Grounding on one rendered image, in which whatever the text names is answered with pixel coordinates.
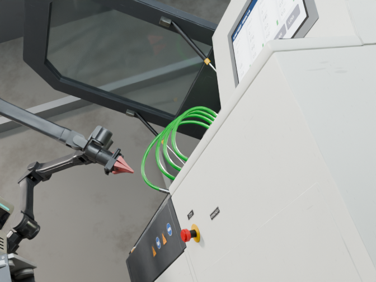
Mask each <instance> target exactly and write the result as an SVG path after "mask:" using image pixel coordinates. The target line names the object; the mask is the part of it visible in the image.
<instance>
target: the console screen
mask: <svg viewBox="0 0 376 282"><path fill-rule="evenodd" d="M318 19H319V15H318V11H317V7H316V4H315V1H314V0H247V1H246V3H245V5H244V6H243V8H242V10H241V11H240V13H239V15H238V17H237V19H236V20H235V22H234V24H233V26H232V28H231V30H230V31H229V33H228V35H227V37H228V44H229V51H230V56H231V63H232V70H233V77H234V84H235V88H236V87H237V86H238V84H239V83H240V81H241V80H242V78H243V77H244V75H245V74H246V72H247V71H248V69H249V68H250V66H251V65H252V63H253V62H254V61H255V59H256V58H257V56H258V55H259V53H260V51H261V50H262V48H263V47H264V46H265V44H266V43H267V42H268V41H269V40H278V39H286V38H304V37H305V36H306V34H307V33H308V32H309V31H310V29H311V28H312V27H313V25H314V24H315V23H316V22H317V20H318Z"/></svg>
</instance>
